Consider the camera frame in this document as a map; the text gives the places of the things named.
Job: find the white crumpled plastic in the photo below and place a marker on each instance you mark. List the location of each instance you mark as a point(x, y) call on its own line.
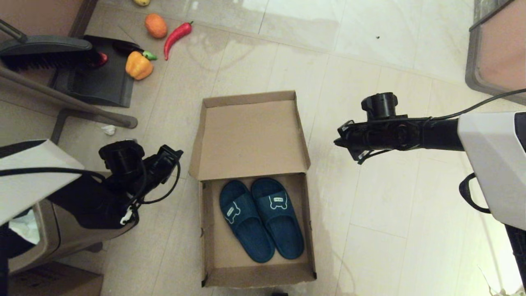
point(499, 293)

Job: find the yellow toy fruit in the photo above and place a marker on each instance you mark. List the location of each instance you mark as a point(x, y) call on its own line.
point(141, 2)

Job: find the dark blue rubber slipper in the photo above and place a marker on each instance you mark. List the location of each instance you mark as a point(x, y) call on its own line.
point(283, 226)
point(246, 230)

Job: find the black broom brush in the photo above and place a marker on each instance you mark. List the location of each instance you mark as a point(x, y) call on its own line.
point(45, 46)

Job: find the orange toy bell pepper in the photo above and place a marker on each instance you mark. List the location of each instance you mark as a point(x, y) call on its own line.
point(138, 67)

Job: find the brown metal tube frame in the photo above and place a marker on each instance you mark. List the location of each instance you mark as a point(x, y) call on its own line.
point(82, 105)

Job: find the brown trash bin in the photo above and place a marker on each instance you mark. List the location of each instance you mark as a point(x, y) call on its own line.
point(65, 234)

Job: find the white crumpled paper wad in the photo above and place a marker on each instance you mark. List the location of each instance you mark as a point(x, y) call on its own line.
point(109, 130)

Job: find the dark toy eggplant green stem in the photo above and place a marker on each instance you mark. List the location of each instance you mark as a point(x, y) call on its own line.
point(150, 56)

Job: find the orange toy fruit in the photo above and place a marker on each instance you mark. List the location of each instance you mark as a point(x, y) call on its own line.
point(156, 26)

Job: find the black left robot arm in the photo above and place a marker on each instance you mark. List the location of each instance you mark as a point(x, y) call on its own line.
point(61, 185)

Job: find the brown cardboard shoe box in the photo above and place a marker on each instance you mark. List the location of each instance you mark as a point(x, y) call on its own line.
point(250, 139)

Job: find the white tissue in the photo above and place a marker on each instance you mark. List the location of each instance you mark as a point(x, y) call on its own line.
point(26, 226)

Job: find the small red toy fruit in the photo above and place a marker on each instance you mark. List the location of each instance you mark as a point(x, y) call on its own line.
point(104, 60)

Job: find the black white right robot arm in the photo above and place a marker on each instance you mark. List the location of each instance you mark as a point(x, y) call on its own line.
point(452, 135)

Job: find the red toy chili pepper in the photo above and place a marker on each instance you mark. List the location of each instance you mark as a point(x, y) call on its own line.
point(175, 37)

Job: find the black bin liner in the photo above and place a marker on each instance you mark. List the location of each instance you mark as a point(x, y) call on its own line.
point(16, 242)

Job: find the black dustpan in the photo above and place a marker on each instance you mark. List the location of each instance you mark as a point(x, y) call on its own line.
point(102, 84)

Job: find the closed brown cardboard carton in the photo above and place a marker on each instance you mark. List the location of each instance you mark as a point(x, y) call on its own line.
point(49, 284)

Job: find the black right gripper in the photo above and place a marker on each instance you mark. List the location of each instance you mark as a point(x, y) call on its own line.
point(361, 135)

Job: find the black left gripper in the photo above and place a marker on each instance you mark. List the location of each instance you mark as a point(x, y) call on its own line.
point(162, 166)

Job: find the brown table with grey frame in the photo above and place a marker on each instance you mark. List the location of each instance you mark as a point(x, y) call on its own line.
point(501, 53)
point(37, 16)

